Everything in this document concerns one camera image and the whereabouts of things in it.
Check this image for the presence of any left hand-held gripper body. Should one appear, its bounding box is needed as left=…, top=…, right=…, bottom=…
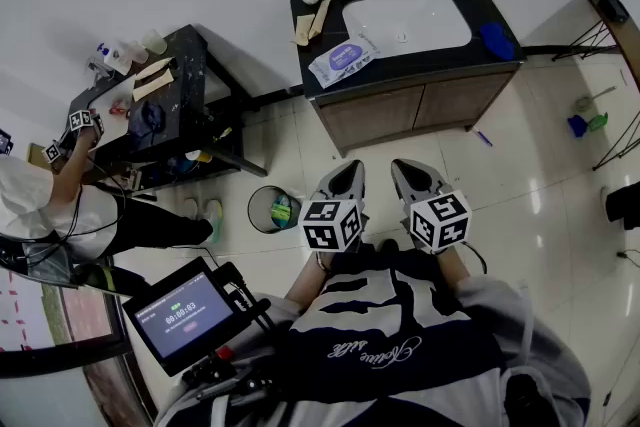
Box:
left=298, top=188, right=370, bottom=255

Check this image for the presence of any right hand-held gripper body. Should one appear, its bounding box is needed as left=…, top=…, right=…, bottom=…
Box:
left=402, top=188, right=474, bottom=256

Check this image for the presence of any white wet wipe pack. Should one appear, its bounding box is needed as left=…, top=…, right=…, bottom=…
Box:
left=307, top=30, right=382, bottom=90

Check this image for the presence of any person's right forearm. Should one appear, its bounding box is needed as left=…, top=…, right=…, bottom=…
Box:
left=433, top=244, right=471, bottom=289

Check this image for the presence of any person's left forearm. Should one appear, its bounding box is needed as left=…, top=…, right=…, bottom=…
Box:
left=284, top=250, right=335, bottom=314

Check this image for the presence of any green packet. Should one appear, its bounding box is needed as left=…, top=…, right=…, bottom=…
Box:
left=269, top=194, right=293, bottom=225

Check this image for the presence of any black mesh trash bin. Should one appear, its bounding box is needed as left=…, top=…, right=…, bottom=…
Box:
left=247, top=184, right=304, bottom=235

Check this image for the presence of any wooden vanity cabinet black top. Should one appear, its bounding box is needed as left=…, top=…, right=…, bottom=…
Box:
left=289, top=0, right=527, bottom=160

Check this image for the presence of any person's own clothing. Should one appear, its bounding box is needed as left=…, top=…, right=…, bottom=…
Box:
left=154, top=239, right=594, bottom=427

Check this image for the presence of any small blue plastic object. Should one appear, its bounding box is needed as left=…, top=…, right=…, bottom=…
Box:
left=567, top=113, right=590, bottom=140

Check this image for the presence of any bright blue cloth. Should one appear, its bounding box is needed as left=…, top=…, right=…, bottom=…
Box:
left=479, top=21, right=517, bottom=62

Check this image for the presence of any brown paper packet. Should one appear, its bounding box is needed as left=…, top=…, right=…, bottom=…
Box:
left=307, top=0, right=333, bottom=40
left=132, top=67, right=174, bottom=102
left=133, top=56, right=175, bottom=81
left=294, top=12, right=315, bottom=48

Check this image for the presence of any grey brush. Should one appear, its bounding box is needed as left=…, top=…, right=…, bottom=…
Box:
left=573, top=85, right=618, bottom=115

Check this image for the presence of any white sink basin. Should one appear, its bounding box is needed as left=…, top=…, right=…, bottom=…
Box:
left=341, top=0, right=474, bottom=60

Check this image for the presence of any black monitor screen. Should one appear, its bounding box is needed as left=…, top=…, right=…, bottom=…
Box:
left=122, top=257, right=246, bottom=377

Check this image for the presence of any black bulky object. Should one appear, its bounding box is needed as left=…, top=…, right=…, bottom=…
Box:
left=604, top=181, right=640, bottom=231

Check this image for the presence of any black marble table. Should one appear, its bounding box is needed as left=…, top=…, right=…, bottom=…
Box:
left=67, top=23, right=269, bottom=204

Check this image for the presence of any dark blue cloth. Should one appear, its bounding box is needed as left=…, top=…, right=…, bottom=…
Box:
left=130, top=99, right=167, bottom=139

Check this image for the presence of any clear plastic cup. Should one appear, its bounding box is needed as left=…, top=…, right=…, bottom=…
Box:
left=123, top=39, right=150, bottom=65
left=141, top=28, right=169, bottom=56

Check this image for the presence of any soap bottle blue pump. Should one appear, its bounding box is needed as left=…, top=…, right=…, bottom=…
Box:
left=96, top=42, right=132, bottom=76

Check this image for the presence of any black device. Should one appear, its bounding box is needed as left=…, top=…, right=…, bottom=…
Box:
left=598, top=0, right=630, bottom=24

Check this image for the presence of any chrome faucet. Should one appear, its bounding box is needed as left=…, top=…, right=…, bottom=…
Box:
left=85, top=56, right=114, bottom=86

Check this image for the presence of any wooden shelf black metal frame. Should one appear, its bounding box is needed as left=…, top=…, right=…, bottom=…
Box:
left=549, top=0, right=640, bottom=172

